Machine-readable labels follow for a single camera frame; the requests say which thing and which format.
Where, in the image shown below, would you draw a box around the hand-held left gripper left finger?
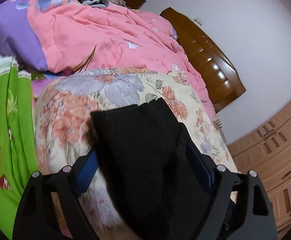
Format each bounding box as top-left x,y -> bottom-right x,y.
12,147 -> 100,240

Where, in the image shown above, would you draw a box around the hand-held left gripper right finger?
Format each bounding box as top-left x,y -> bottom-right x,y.
185,141 -> 278,240

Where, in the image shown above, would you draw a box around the black pants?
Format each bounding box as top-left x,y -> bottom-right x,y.
90,97 -> 232,240

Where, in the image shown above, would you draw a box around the cream floral blanket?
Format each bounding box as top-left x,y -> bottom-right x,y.
34,67 -> 238,240

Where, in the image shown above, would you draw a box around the light wooden wardrobe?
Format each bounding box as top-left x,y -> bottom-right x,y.
227,90 -> 291,240

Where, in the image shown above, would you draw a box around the green printed cloth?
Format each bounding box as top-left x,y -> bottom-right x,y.
0,42 -> 40,239

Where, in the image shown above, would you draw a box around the purple bedsheet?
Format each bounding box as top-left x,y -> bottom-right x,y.
31,76 -> 53,98

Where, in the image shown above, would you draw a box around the large wooden headboard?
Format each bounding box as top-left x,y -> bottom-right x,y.
160,7 -> 246,113

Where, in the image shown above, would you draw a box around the pink and purple quilt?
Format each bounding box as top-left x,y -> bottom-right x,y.
0,0 -> 216,123

